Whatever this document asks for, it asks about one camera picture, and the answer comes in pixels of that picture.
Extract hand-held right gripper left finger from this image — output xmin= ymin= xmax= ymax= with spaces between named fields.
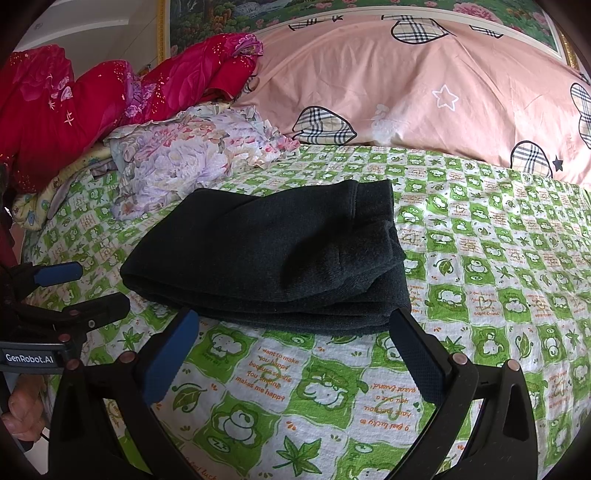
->
xmin=46 ymin=308 xmax=204 ymax=480

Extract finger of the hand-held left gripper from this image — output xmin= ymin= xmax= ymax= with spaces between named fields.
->
xmin=27 ymin=292 xmax=132 ymax=352
xmin=10 ymin=260 xmax=85 ymax=304

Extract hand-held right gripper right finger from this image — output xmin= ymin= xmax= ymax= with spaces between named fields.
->
xmin=389 ymin=306 xmax=539 ymax=480

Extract dark knit pants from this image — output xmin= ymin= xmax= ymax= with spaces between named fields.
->
xmin=120 ymin=179 xmax=413 ymax=339

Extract person's left hand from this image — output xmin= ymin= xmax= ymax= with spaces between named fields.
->
xmin=1 ymin=376 xmax=50 ymax=442

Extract yellow printed cloth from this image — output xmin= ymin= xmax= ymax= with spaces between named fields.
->
xmin=13 ymin=142 xmax=122 ymax=232

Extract green checkered printed bed sheet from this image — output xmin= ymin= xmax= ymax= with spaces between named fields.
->
xmin=21 ymin=144 xmax=591 ymax=480

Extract red floral quilt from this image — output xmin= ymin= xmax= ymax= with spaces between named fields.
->
xmin=0 ymin=34 xmax=265 ymax=195

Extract lilac floral cloth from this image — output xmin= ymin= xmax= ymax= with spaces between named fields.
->
xmin=104 ymin=104 xmax=302 ymax=223

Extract pink quilt with plaid hearts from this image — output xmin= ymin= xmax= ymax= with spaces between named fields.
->
xmin=235 ymin=13 xmax=591 ymax=191

